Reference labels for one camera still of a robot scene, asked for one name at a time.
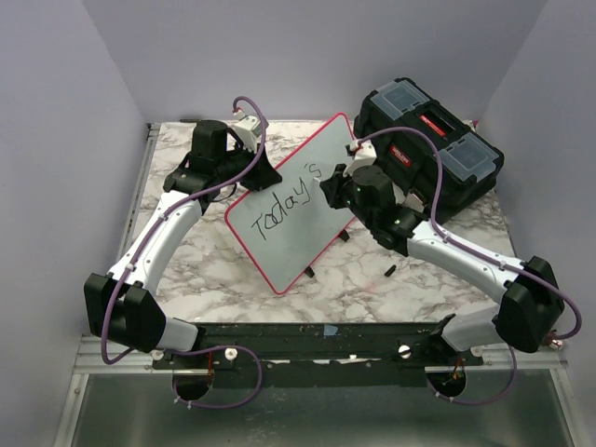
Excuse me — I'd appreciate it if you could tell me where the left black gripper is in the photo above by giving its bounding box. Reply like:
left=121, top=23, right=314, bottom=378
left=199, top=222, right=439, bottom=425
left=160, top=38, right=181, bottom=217
left=216, top=141, right=283, bottom=192

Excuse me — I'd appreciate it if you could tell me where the pink-framed whiteboard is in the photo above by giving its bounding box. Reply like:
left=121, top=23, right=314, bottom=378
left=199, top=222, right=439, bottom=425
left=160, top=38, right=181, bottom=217
left=224, top=113, right=353, bottom=295

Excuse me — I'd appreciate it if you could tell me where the black marker cap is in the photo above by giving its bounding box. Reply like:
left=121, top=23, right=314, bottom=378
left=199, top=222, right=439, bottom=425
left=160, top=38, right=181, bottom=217
left=384, top=264, right=397, bottom=278

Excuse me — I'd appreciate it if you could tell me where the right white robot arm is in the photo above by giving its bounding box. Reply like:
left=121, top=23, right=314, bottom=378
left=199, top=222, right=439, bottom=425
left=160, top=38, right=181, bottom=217
left=319, top=165, right=564, bottom=365

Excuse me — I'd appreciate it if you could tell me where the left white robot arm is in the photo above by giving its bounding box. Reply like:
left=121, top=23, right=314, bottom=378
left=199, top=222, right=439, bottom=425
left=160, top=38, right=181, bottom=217
left=84, top=115, right=282, bottom=368

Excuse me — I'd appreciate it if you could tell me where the black red toolbox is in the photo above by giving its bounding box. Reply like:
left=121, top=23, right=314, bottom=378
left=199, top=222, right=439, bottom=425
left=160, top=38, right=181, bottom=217
left=353, top=77, right=505, bottom=224

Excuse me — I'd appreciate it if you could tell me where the brass pipe fitting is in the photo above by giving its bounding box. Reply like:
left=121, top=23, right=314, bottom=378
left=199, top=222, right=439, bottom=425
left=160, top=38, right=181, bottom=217
left=549, top=339, right=565, bottom=350

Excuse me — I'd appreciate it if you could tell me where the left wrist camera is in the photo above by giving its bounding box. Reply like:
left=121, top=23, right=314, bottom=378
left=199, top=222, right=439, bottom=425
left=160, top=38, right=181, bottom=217
left=231, top=115, right=262, bottom=151

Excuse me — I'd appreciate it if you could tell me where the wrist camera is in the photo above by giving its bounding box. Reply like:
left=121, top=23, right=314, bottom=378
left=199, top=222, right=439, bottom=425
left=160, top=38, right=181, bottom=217
left=343, top=141, right=376, bottom=177
left=231, top=115, right=262, bottom=151

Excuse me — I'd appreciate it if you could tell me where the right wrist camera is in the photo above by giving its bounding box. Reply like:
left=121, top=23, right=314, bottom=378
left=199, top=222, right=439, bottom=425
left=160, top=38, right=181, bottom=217
left=343, top=141, right=376, bottom=177

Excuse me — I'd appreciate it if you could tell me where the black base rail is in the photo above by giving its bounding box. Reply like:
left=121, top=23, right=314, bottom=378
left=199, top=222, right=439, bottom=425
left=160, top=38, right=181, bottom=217
left=153, top=323, right=482, bottom=399

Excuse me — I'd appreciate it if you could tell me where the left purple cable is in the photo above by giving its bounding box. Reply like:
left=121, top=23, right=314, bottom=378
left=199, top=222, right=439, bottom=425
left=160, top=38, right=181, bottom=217
left=101, top=95, right=269, bottom=411

